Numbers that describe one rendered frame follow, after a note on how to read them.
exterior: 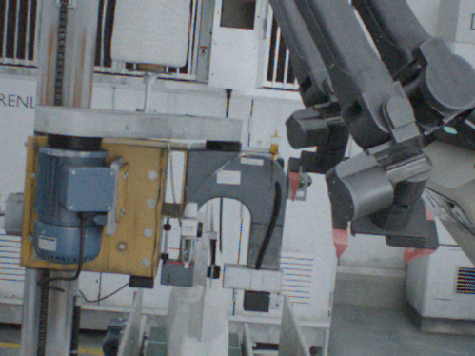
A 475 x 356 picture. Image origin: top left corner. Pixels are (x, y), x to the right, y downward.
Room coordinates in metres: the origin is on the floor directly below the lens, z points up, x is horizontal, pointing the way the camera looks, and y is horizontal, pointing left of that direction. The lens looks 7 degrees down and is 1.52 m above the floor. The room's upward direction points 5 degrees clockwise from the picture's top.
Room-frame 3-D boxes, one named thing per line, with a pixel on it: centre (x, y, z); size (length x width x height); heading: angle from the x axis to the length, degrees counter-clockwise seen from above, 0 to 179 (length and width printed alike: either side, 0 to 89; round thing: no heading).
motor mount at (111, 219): (2.01, 0.28, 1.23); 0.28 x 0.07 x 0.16; 3
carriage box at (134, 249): (2.18, 0.35, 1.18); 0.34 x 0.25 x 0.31; 93
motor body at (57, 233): (1.94, 0.36, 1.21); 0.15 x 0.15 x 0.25
